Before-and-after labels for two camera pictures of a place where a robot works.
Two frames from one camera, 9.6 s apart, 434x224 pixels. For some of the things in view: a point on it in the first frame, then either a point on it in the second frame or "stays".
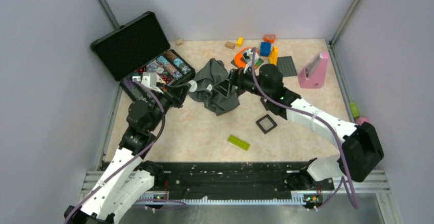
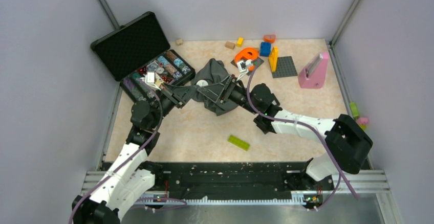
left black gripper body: x=170 y=99 stays
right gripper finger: x=223 y=87 → x=217 y=92
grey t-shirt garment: x=214 y=72 stays
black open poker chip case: x=140 y=47 stays
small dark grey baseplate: x=258 y=62 stays
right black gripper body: x=246 y=82 → x=240 y=96
